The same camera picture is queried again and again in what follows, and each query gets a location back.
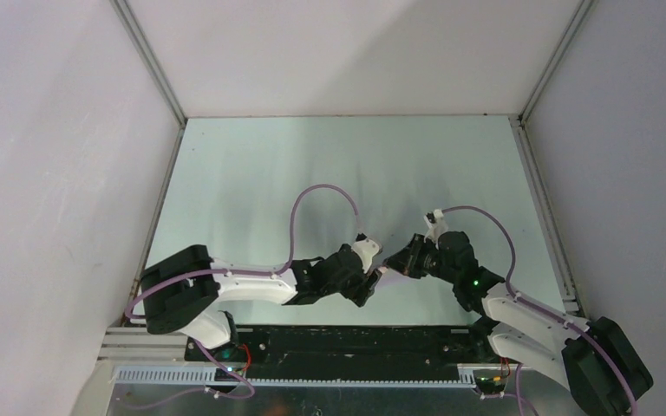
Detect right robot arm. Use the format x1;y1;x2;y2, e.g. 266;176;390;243
383;231;654;415

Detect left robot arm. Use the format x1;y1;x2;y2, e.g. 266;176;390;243
139;237;381;349

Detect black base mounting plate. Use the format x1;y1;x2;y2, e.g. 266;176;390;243
210;325;517;383

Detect right controller board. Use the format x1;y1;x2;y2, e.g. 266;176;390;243
473;376;509;400

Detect controller board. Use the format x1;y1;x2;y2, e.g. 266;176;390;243
473;376;509;400
213;367;245;383

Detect left controller board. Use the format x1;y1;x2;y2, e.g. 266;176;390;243
213;367;245;383

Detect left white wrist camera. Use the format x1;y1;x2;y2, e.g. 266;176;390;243
351;233;382;274

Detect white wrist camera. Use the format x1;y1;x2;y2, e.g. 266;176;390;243
351;233;382;274
423;209;448;245

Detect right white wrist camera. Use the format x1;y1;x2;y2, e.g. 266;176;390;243
423;209;448;245

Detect aluminium frame rail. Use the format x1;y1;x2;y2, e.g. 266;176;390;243
97;327;622;392

